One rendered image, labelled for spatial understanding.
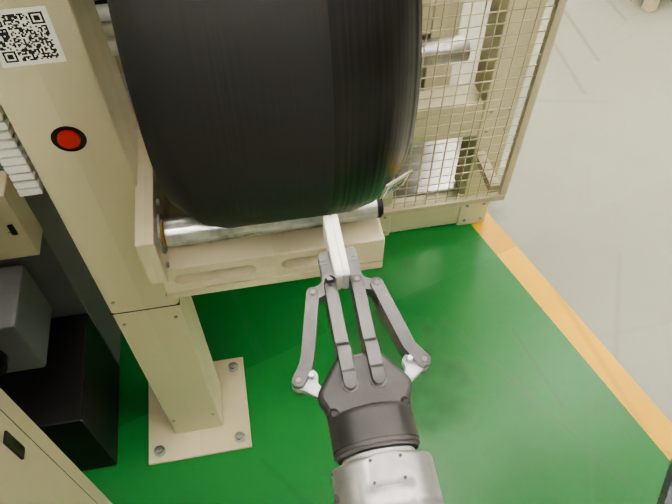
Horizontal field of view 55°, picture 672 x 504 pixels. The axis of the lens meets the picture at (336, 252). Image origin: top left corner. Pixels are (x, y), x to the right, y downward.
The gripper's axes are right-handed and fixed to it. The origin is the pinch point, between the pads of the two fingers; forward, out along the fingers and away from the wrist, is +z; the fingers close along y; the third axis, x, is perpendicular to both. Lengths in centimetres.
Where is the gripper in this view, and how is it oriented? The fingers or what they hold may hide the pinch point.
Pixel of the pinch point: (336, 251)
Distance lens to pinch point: 64.0
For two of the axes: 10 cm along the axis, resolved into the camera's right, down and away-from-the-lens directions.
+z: -1.8, -8.6, 4.8
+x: -0.2, 4.9, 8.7
